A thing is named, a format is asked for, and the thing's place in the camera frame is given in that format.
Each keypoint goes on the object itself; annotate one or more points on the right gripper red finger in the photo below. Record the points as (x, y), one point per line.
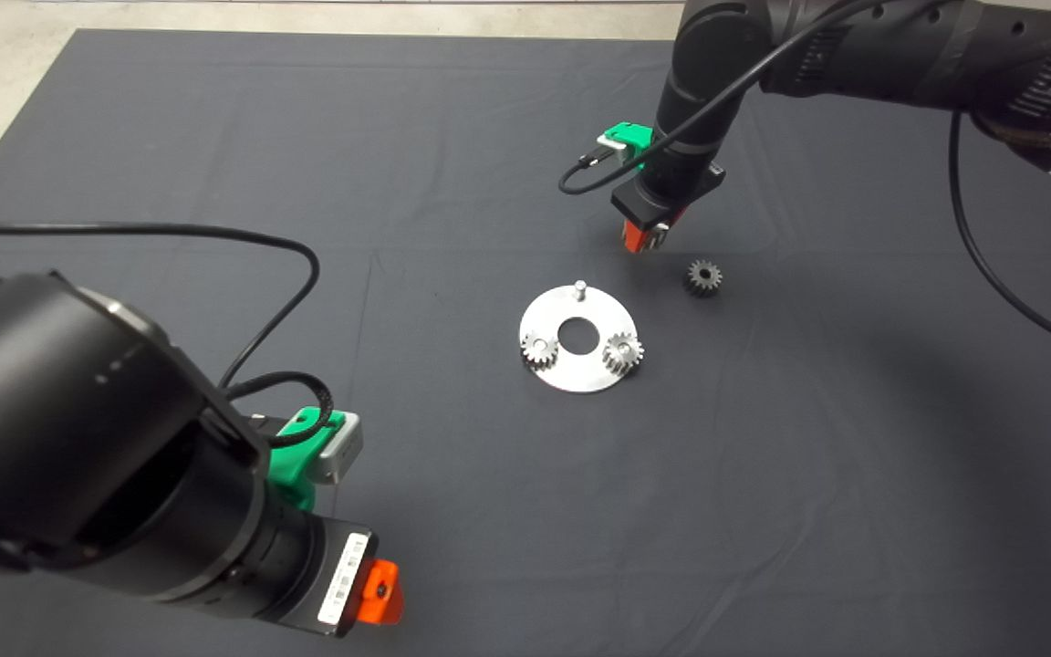
(678, 221)
(638, 239)

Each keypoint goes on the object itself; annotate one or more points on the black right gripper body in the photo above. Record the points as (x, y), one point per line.
(667, 193)

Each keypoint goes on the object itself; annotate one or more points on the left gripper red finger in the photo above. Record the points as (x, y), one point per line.
(382, 593)

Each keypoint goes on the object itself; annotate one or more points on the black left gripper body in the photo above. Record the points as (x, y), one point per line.
(329, 575)

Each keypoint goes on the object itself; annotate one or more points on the larger steel gear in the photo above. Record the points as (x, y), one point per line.
(660, 237)

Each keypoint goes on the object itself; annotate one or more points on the small dark steel gear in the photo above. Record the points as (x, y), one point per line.
(702, 278)

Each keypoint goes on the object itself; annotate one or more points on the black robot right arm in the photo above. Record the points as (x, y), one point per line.
(854, 46)

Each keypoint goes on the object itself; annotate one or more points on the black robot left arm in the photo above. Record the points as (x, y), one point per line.
(78, 392)

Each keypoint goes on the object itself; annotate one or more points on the round metal plate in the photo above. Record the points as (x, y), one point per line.
(580, 374)

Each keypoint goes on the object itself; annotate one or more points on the dark grey table cloth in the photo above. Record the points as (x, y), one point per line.
(398, 137)

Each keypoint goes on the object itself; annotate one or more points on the right green camera mount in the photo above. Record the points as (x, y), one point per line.
(630, 135)

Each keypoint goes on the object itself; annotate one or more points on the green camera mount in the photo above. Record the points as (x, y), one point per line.
(630, 135)
(293, 470)

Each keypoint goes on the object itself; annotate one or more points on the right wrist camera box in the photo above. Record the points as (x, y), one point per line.
(610, 151)

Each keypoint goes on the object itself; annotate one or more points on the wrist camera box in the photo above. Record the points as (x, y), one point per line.
(610, 151)
(338, 452)

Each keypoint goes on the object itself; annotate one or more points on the left green camera mount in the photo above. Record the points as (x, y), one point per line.
(293, 470)

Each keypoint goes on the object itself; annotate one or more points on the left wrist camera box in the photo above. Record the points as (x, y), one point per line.
(338, 452)

